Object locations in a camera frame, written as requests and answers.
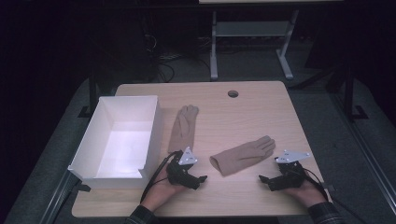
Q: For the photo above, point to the person's right hand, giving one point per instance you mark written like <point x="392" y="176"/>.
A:
<point x="306" y="193"/>

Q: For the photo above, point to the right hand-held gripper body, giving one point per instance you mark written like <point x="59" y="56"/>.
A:
<point x="291" y="172"/>

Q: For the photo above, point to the person's left hand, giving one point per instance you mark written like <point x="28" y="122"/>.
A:
<point x="162" y="191"/>

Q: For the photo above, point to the grey metal floor rail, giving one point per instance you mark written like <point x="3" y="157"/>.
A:
<point x="370" y="155"/>
<point x="59" y="199"/>

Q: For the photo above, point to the white box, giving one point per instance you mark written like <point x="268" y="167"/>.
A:
<point x="124" y="149"/>

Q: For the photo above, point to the grey metal stand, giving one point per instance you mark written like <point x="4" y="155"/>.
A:
<point x="252" y="29"/>

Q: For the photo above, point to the beige glove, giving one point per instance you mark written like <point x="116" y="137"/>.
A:
<point x="183" y="127"/>
<point x="243" y="155"/>

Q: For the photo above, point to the black metal stand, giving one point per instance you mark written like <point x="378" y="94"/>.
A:
<point x="92" y="96"/>
<point x="350" y="93"/>

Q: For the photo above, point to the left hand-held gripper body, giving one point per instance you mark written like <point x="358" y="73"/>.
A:
<point x="179" y="169"/>

